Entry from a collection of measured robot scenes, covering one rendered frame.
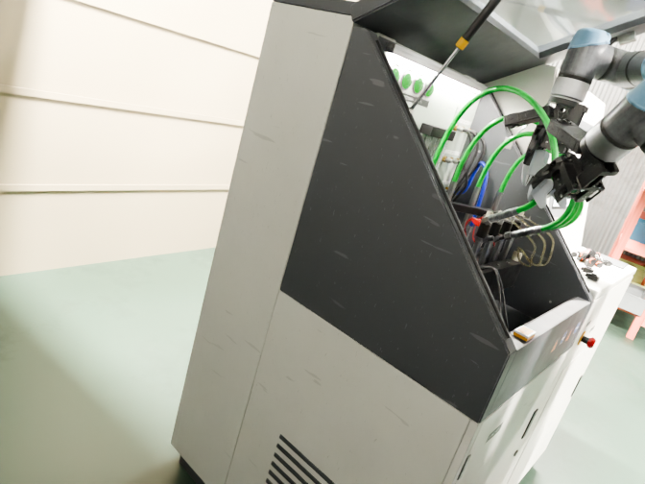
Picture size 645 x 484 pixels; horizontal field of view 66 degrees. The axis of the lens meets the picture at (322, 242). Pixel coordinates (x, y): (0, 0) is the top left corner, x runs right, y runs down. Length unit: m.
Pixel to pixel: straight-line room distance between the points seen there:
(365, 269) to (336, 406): 0.35
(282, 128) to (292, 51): 0.19
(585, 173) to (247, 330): 0.92
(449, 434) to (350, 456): 0.28
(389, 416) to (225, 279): 0.61
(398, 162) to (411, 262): 0.21
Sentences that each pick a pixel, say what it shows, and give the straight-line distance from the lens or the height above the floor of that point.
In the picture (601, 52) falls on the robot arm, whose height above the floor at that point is 1.54.
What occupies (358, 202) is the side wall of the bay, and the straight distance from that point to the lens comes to 1.13.
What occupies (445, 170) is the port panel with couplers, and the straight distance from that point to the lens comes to 1.69.
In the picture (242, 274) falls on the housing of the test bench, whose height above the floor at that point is 0.77.
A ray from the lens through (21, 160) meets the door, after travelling 2.76.
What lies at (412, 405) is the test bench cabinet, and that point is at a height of 0.74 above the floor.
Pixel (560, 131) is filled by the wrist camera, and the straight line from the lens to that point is 1.11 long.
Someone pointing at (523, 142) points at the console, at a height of 1.32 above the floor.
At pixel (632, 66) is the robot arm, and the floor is 1.52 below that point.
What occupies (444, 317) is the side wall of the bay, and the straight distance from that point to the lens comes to 1.05.
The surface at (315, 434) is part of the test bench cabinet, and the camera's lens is 1.34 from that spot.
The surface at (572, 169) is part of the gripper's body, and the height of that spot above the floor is 1.29.
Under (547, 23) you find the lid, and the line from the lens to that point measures 1.49.
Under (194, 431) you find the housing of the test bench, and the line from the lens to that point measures 1.74.
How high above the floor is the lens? 1.32
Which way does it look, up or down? 17 degrees down
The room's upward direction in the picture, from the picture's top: 17 degrees clockwise
